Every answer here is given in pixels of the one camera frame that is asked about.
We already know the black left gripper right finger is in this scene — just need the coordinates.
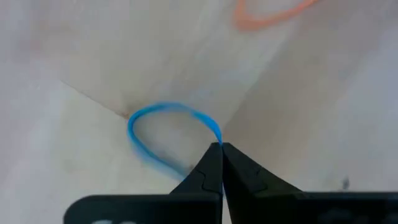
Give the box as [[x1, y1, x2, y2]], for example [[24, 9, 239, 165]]
[[222, 142, 398, 224]]

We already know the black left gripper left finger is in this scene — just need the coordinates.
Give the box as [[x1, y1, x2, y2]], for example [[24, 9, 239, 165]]
[[63, 142, 224, 224]]

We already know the light blue rubber band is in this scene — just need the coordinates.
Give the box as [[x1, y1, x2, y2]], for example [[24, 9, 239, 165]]
[[126, 101, 223, 181]]

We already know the large orange rubber band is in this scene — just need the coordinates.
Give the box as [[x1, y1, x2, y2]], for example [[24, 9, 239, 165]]
[[233, 0, 321, 32]]

